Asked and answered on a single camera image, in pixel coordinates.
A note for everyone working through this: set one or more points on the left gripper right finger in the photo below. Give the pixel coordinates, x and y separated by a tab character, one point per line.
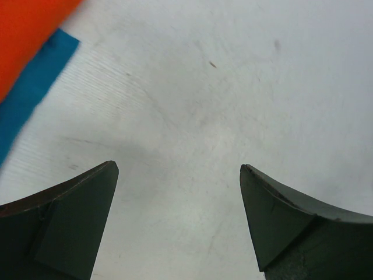
296	236

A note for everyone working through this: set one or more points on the folded blue t shirt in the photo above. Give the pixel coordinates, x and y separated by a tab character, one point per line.
33	84

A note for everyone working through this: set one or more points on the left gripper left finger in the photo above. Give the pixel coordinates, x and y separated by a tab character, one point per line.
56	233

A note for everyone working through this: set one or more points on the orange t shirt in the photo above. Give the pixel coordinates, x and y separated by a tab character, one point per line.
25	27

